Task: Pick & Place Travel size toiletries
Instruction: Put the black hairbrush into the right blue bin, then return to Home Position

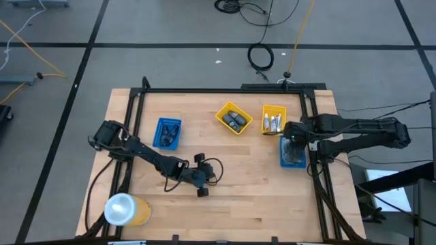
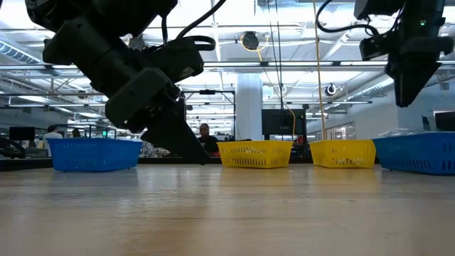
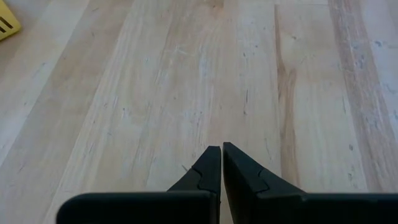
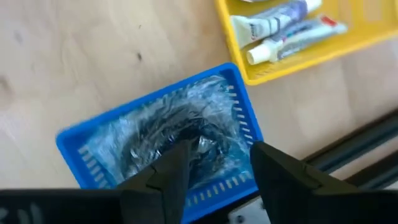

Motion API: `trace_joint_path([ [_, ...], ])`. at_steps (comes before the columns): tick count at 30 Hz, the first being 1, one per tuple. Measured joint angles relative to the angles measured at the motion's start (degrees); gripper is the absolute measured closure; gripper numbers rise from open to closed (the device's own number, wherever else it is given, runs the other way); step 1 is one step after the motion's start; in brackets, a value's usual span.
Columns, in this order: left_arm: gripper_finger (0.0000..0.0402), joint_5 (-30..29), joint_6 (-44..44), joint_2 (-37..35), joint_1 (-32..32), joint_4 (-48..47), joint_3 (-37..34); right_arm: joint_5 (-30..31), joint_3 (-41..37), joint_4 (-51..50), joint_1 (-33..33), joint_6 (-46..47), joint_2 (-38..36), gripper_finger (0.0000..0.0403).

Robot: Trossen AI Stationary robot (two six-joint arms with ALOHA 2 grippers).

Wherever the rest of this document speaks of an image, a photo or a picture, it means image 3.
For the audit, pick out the yellow plastic basket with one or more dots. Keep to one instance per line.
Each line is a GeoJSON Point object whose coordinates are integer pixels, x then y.
{"type": "Point", "coordinates": [6, 21]}

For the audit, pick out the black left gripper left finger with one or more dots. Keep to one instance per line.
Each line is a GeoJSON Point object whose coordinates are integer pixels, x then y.
{"type": "Point", "coordinates": [186, 205]}

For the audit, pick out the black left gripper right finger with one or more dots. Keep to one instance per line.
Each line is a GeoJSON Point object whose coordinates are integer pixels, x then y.
{"type": "Point", "coordinates": [280, 208]}

